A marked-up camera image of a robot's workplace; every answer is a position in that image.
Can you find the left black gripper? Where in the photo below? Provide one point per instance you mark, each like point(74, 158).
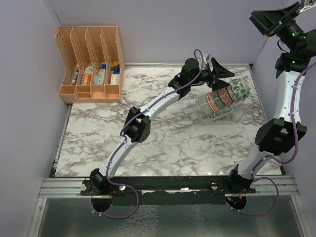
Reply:
point(219, 71)

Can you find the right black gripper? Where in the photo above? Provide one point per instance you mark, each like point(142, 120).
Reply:
point(267, 21)

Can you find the grey leaf pattern bowl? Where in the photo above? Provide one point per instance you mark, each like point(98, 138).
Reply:
point(225, 96)

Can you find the brown white geometric bowl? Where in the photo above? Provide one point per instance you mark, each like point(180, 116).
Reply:
point(234, 98)

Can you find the orange floral bowl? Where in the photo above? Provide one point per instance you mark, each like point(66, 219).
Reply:
point(211, 102)

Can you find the green leaf pattern bowl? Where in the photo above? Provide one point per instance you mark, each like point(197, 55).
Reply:
point(241, 88)

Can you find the blue hexagon red-rim bowl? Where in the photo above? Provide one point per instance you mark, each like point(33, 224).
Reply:
point(220, 104)

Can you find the green white geometric bowl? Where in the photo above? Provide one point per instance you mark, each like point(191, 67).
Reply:
point(204, 105)

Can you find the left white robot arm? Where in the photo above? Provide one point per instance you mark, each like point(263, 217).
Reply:
point(137, 126)

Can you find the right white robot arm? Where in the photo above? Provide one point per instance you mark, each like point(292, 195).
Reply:
point(283, 132)

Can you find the yellow black toy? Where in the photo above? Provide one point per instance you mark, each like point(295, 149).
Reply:
point(115, 66)

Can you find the mint green box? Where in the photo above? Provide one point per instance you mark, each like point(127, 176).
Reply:
point(101, 76)

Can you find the pink plastic file organizer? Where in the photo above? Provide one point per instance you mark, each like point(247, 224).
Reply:
point(85, 48)

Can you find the orange white box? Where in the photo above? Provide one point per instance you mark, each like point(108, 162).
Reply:
point(86, 79)

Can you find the small bottle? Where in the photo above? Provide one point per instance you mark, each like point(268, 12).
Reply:
point(75, 77)

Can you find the clear wire dish rack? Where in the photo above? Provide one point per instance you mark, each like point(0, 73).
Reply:
point(230, 114)

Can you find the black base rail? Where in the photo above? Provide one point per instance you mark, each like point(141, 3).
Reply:
point(160, 190)

